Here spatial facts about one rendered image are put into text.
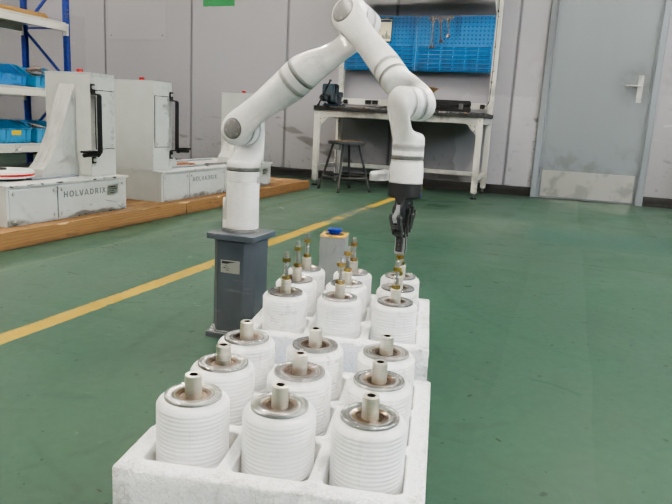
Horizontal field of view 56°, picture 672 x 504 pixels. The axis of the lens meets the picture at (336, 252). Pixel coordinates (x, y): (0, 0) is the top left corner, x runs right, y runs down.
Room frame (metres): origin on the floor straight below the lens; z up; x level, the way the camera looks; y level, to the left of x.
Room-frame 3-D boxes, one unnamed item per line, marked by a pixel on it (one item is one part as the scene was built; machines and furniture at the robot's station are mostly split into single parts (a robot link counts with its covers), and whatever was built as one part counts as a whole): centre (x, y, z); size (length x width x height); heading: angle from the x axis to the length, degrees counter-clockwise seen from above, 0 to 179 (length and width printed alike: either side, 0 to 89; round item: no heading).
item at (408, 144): (1.40, -0.14, 0.62); 0.09 x 0.07 x 0.15; 122
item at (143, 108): (4.62, 1.08, 0.45); 1.51 x 0.57 x 0.74; 160
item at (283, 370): (0.88, 0.04, 0.25); 0.08 x 0.08 x 0.01
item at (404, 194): (1.40, -0.14, 0.45); 0.08 x 0.08 x 0.09
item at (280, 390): (0.77, 0.06, 0.26); 0.02 x 0.02 x 0.03
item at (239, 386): (0.90, 0.16, 0.16); 0.10 x 0.10 x 0.18
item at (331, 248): (1.72, 0.01, 0.16); 0.07 x 0.07 x 0.31; 82
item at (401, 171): (1.41, -0.13, 0.52); 0.11 x 0.09 x 0.06; 67
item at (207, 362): (0.90, 0.16, 0.25); 0.08 x 0.08 x 0.01
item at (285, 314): (1.32, 0.10, 0.16); 0.10 x 0.10 x 0.18
